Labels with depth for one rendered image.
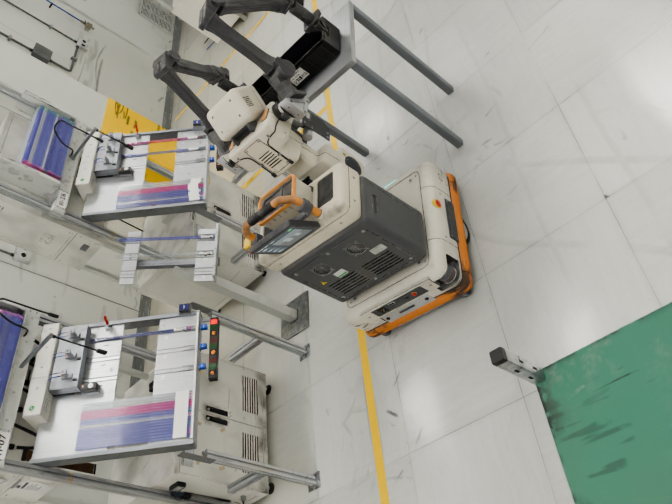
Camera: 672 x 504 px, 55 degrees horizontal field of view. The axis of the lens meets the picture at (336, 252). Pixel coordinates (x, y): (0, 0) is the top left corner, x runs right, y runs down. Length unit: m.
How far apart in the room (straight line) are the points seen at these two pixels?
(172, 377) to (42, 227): 1.39
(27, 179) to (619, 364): 3.31
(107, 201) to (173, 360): 1.22
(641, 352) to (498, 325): 1.49
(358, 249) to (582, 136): 1.08
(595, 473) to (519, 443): 1.27
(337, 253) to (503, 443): 1.00
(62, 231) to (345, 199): 2.07
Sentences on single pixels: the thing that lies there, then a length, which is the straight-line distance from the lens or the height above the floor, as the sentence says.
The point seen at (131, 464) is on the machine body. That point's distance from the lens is 3.68.
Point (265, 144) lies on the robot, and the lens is 2.74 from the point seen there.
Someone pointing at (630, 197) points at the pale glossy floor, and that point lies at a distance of 2.74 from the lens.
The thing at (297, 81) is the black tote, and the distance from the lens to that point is 3.23.
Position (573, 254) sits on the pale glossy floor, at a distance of 2.75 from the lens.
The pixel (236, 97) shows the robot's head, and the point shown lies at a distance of 2.72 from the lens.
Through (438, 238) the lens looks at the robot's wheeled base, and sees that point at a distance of 2.85.
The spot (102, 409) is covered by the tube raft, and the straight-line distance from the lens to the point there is 3.18.
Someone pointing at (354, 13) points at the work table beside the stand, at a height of 0.75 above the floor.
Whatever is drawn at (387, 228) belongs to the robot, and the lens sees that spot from 2.64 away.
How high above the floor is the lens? 2.14
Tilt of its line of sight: 34 degrees down
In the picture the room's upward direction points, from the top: 62 degrees counter-clockwise
